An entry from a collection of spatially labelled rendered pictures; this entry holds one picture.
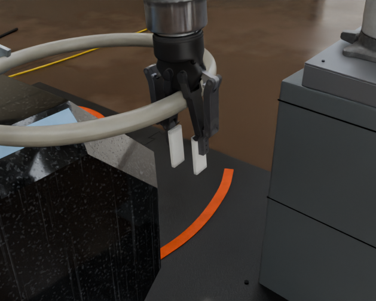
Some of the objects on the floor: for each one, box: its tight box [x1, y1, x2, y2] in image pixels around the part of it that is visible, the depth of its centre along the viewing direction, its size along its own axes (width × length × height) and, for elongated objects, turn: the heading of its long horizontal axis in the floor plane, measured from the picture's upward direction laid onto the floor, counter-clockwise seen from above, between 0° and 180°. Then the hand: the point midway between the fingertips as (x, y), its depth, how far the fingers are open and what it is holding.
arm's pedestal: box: [244, 68, 376, 301], centre depth 150 cm, size 50×50×80 cm
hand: (187, 150), depth 78 cm, fingers closed on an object, 4 cm apart
